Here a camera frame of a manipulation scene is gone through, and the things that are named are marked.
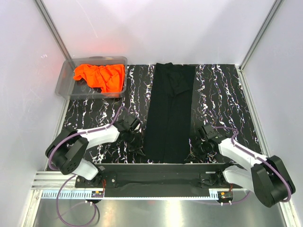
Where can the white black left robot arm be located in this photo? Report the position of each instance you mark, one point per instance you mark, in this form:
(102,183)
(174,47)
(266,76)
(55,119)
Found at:
(66,152)

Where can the right black connector box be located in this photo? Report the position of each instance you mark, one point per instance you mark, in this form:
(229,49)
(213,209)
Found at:
(225,197)

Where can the left aluminium frame post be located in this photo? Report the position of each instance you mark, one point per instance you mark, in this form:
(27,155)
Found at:
(52,28)

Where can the orange t shirt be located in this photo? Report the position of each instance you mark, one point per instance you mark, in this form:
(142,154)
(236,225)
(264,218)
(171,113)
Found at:
(109,78)

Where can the black t shirt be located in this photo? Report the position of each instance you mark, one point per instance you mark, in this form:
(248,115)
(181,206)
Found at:
(166,138)

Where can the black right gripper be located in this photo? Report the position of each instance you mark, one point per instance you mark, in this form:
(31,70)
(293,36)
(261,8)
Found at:
(191,158)

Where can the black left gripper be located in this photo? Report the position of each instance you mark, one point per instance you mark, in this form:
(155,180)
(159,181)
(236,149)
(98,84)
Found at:
(138,147)

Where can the aluminium frame post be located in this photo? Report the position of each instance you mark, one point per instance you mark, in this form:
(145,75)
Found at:
(264,27)
(52,28)

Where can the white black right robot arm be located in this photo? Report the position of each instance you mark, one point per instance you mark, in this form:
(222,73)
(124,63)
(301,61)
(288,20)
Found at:
(266,177)

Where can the clear plastic bin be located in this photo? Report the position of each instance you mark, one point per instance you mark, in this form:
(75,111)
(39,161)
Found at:
(72,89)

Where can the right aluminium frame post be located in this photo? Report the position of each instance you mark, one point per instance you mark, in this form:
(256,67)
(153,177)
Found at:
(264,27)

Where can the white slotted cable duct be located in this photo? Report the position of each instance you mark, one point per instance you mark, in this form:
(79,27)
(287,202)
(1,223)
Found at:
(68,194)

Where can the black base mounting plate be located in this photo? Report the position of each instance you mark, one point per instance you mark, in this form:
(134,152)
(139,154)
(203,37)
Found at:
(159,181)

